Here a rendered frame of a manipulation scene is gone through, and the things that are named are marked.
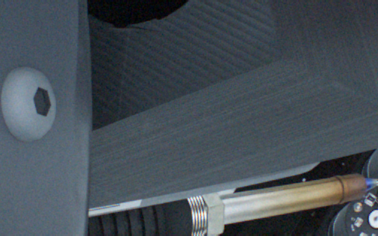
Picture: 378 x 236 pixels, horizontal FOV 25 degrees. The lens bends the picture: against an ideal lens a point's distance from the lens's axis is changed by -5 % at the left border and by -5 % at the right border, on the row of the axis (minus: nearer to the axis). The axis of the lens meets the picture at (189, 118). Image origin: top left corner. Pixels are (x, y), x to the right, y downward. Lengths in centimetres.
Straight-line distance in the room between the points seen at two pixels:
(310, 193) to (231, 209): 3
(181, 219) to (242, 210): 2
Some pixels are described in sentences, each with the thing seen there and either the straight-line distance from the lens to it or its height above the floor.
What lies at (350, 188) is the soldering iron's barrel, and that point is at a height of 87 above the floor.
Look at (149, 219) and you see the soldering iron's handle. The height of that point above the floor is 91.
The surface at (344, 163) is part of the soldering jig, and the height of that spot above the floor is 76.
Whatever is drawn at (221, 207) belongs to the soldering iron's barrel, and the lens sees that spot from 23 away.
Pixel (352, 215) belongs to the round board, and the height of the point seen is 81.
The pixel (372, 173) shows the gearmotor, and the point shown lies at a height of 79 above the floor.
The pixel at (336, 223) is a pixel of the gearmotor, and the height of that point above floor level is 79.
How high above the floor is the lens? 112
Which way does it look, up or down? 75 degrees down
